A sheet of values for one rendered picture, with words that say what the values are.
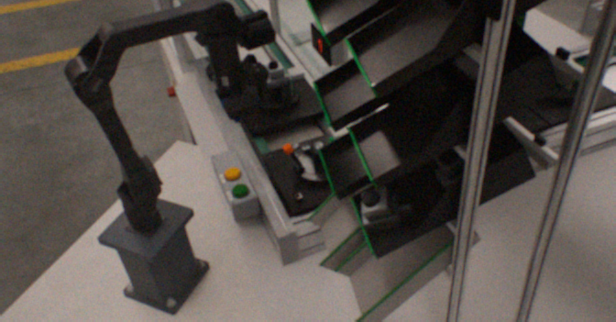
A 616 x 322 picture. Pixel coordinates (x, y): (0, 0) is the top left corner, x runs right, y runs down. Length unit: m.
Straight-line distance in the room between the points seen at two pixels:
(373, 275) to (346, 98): 0.36
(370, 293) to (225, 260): 0.43
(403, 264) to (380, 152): 0.28
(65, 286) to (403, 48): 1.03
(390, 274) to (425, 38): 0.49
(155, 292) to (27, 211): 1.88
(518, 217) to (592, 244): 0.16
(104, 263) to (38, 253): 1.41
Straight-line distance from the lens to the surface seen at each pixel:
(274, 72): 1.60
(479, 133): 0.77
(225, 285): 1.35
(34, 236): 2.98
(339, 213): 1.21
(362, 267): 1.14
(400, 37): 0.78
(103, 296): 1.43
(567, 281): 1.39
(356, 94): 0.96
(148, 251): 1.19
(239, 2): 2.35
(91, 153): 3.33
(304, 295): 1.30
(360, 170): 1.04
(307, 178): 1.36
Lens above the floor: 1.92
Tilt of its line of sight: 40 degrees down
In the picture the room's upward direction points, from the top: 6 degrees counter-clockwise
